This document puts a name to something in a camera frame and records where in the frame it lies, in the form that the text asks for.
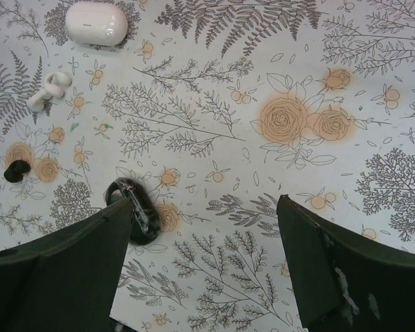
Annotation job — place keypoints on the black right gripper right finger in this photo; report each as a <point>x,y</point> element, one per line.
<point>341,280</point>

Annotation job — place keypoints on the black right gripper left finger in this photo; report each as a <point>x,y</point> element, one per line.
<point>66,280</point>

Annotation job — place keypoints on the white clip earbud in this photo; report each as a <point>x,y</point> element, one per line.
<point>37,102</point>
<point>59,78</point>

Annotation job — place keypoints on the white earbud charging case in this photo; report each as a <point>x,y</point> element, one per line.
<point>101,24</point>

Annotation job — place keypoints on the black clip earbud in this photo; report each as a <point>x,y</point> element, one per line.
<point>16,170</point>

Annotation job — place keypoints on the black earbud charging case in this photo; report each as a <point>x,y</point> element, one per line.
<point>146,224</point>

